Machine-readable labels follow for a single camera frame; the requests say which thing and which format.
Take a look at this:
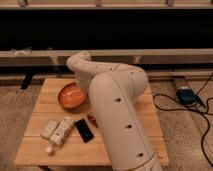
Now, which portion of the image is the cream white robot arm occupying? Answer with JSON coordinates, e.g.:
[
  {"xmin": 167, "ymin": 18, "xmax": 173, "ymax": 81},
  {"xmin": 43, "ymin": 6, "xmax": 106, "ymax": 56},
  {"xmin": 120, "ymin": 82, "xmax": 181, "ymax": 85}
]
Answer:
[{"xmin": 66, "ymin": 51, "xmax": 163, "ymax": 171}]

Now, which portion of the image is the small white rectangular block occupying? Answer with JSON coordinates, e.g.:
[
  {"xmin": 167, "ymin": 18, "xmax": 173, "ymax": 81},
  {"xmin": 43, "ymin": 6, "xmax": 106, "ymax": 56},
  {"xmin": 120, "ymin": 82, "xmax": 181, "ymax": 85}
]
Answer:
[{"xmin": 41, "ymin": 120, "xmax": 58, "ymax": 139}]

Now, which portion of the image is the small red object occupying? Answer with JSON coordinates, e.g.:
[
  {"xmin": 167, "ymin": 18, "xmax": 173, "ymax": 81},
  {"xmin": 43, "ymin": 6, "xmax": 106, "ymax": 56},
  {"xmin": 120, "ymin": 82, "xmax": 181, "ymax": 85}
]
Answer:
[{"xmin": 87, "ymin": 114, "xmax": 98, "ymax": 128}]

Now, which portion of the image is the black rectangular phone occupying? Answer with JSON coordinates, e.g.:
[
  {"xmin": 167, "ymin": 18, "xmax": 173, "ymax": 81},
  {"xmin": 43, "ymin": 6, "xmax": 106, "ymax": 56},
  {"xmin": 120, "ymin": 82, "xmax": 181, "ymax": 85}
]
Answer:
[{"xmin": 75, "ymin": 119, "xmax": 94, "ymax": 143}]

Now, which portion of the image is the black table leg stand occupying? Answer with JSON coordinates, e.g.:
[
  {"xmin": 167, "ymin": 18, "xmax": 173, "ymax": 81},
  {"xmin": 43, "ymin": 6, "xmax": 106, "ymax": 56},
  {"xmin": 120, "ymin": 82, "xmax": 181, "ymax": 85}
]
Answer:
[{"xmin": 21, "ymin": 73, "xmax": 34, "ymax": 90}]

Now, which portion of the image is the white remote controller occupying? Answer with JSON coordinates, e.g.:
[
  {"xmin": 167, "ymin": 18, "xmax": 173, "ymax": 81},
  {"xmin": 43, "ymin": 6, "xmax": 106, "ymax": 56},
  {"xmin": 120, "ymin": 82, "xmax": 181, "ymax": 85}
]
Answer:
[{"xmin": 46, "ymin": 116, "xmax": 74, "ymax": 155}]

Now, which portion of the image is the black cable on floor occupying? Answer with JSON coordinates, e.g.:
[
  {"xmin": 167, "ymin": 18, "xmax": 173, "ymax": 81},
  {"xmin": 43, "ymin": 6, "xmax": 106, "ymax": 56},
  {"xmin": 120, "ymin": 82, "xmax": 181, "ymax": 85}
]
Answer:
[{"xmin": 152, "ymin": 72, "xmax": 213, "ymax": 168}]

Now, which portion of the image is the blue power adapter box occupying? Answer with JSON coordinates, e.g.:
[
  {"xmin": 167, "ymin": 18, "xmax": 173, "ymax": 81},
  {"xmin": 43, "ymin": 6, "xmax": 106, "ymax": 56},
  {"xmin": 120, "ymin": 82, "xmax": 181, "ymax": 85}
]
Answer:
[{"xmin": 176, "ymin": 89, "xmax": 196, "ymax": 104}]

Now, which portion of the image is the white object on ledge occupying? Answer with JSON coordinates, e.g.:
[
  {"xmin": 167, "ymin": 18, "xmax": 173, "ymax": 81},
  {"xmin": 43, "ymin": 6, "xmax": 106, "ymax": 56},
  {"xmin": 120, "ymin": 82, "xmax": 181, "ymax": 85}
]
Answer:
[{"xmin": 11, "ymin": 47, "xmax": 32, "ymax": 57}]

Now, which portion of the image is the orange ceramic bowl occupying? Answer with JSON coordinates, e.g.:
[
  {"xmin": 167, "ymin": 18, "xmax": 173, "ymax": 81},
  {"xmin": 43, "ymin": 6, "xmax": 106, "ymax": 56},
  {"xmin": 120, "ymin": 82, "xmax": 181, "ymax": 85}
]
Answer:
[{"xmin": 58, "ymin": 83, "xmax": 86, "ymax": 109}]

